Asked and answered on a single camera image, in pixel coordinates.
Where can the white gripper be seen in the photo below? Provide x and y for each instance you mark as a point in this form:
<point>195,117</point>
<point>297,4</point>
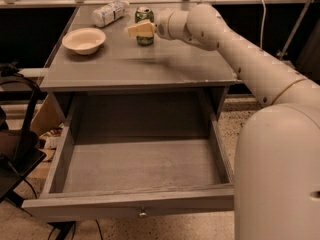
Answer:
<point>162,23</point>

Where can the green soda can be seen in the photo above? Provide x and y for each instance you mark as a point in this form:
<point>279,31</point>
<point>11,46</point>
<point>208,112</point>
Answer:
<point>144,17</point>

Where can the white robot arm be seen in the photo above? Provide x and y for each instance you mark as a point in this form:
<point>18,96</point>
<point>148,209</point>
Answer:
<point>277,160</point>

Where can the grey cabinet with top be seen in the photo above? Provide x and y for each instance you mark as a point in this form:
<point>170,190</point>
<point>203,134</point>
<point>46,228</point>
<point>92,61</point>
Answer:
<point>121,64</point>

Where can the open grey top drawer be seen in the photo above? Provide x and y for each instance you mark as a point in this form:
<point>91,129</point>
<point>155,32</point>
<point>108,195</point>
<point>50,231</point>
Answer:
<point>119,155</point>

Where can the clear plastic water bottle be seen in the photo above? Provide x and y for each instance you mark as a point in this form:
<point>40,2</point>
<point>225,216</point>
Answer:
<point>109,13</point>

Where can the white bowl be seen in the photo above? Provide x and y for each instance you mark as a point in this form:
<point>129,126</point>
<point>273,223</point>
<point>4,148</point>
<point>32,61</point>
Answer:
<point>84,41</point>

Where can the black chair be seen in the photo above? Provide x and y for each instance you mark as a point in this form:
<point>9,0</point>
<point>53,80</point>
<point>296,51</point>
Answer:
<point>18,153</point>

